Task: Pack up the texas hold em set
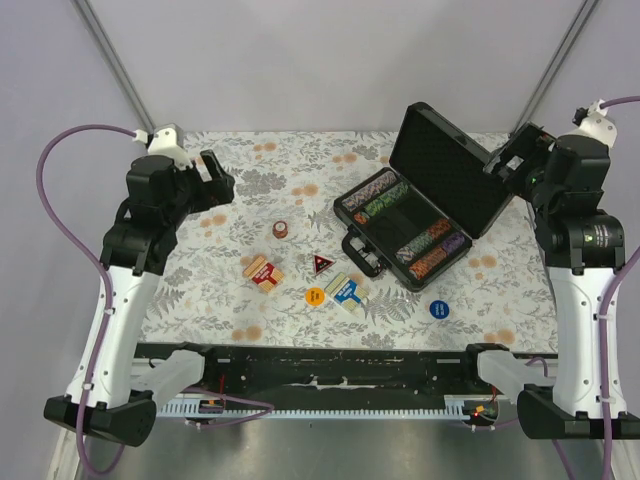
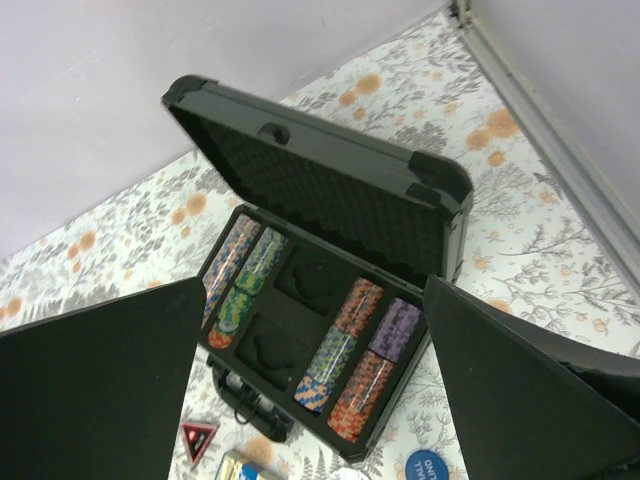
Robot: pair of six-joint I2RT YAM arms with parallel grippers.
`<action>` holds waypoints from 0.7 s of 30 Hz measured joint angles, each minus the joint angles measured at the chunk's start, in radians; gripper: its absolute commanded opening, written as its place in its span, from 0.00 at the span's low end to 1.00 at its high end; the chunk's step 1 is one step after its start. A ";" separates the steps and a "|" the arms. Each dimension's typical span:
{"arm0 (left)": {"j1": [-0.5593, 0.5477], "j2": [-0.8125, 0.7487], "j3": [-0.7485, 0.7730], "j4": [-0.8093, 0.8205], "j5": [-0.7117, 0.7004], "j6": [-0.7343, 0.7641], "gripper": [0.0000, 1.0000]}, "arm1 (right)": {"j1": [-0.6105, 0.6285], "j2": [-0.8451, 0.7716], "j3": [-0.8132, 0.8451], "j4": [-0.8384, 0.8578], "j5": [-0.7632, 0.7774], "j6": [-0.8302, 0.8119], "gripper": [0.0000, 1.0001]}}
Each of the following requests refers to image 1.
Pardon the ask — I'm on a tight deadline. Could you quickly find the triangular all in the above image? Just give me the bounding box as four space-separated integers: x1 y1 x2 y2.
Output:
313 254 335 276

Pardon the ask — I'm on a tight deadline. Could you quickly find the purple chip row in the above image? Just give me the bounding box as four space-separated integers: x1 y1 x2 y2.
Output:
441 232 466 255

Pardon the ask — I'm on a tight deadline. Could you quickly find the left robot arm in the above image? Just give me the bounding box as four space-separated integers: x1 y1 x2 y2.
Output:
44 150 235 447

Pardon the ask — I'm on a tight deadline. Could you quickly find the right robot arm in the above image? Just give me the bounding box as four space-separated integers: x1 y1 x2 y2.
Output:
457 120 639 440

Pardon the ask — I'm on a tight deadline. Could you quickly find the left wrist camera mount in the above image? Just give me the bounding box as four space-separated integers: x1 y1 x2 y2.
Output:
133 124 192 170

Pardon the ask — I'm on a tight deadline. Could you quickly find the floral table mat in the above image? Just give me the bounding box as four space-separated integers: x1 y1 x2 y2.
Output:
142 130 559 355

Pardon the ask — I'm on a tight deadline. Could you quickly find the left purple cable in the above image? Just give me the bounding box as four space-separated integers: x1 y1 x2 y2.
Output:
38 124 151 475

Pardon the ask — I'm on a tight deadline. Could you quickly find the green blue chip row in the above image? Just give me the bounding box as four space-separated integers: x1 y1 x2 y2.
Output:
395 231 433 263

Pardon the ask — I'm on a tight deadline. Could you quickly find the yellow big blind button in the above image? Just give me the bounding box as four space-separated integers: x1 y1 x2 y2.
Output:
305 287 326 307

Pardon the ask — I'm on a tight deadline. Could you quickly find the red poker chip stack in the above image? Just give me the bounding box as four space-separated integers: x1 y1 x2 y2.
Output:
272 220 289 239

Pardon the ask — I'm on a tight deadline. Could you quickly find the blue small blind button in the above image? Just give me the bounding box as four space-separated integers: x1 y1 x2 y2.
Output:
429 300 450 319

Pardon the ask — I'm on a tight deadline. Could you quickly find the red playing card deck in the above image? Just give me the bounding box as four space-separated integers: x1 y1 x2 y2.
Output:
243 255 284 293

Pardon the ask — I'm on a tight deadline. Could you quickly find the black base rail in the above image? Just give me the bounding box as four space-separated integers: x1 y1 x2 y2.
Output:
134 342 556 411

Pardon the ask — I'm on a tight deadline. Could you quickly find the blue orange chip row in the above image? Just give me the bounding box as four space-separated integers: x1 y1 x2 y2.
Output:
342 171 397 211

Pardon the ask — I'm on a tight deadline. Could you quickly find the white cable duct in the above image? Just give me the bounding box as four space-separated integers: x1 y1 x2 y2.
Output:
157 391 491 420

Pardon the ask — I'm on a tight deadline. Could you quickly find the black poker chip case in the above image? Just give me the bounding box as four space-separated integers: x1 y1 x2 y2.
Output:
333 102 513 292

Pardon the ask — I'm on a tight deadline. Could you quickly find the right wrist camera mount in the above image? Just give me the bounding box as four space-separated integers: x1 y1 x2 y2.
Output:
572 99 618 148

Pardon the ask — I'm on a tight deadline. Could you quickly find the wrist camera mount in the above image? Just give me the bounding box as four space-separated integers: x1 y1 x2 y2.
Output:
572 99 618 148
133 124 192 170

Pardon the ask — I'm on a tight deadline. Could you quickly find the blue playing card deck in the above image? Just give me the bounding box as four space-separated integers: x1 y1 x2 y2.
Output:
324 273 368 313

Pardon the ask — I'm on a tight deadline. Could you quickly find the orange chip short stack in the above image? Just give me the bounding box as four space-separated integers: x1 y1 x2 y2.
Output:
354 212 369 224

